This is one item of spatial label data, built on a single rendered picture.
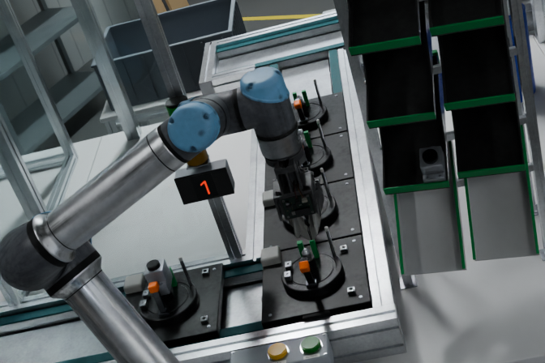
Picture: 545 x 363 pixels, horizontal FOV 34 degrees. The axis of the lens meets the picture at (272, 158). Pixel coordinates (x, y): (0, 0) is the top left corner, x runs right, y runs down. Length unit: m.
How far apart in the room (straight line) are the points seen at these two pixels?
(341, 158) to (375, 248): 0.40
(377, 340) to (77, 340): 0.73
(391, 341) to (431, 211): 0.29
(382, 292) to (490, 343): 0.25
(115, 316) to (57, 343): 0.60
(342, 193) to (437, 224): 0.40
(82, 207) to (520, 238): 0.93
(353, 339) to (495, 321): 0.31
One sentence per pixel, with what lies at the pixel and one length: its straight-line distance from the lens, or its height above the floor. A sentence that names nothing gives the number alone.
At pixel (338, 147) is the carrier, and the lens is 2.46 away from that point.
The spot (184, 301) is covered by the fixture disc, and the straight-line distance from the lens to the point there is 2.07.
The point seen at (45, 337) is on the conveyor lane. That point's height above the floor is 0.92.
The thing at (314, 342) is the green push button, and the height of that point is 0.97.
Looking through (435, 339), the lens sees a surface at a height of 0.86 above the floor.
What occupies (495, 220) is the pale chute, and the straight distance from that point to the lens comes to 1.95.
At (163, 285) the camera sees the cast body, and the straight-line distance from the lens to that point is 2.03.
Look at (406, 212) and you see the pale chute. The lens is 1.96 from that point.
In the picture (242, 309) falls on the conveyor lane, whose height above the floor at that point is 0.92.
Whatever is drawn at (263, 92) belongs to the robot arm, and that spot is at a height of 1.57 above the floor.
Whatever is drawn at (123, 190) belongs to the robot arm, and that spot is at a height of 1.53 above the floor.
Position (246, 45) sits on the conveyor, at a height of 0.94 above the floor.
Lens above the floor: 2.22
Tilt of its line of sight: 30 degrees down
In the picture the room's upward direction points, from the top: 18 degrees counter-clockwise
